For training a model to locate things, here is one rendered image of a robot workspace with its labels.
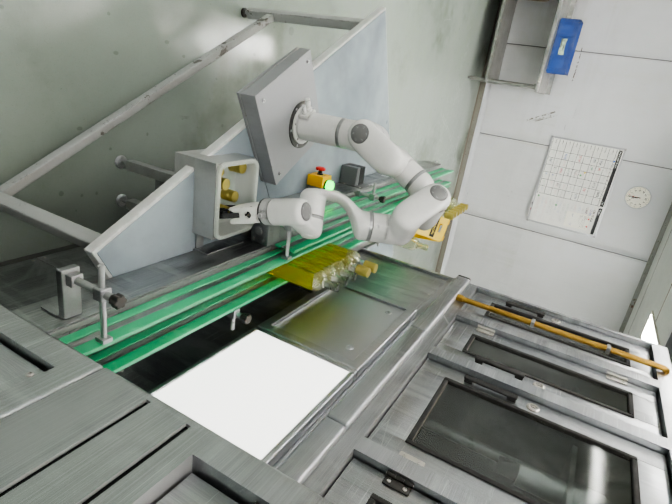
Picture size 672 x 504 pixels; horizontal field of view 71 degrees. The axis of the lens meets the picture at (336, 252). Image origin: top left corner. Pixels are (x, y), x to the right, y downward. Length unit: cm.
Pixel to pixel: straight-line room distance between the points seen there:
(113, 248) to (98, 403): 70
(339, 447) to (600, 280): 659
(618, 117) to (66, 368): 688
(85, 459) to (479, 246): 720
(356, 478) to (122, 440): 62
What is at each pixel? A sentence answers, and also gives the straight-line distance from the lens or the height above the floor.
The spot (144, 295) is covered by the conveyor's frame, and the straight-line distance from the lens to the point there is 121.
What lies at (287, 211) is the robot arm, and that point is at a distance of 125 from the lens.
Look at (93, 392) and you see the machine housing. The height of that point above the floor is 127.
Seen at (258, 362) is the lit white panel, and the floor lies 110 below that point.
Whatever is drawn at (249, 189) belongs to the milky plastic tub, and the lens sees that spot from 148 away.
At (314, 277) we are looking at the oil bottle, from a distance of 145.
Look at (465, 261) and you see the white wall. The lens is 767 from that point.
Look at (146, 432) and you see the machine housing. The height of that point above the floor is 137.
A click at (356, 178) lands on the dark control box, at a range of 208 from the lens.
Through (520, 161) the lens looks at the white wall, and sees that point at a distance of 725.
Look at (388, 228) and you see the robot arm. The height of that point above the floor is 126.
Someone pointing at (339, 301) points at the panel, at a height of 108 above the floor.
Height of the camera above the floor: 170
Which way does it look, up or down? 25 degrees down
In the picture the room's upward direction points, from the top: 109 degrees clockwise
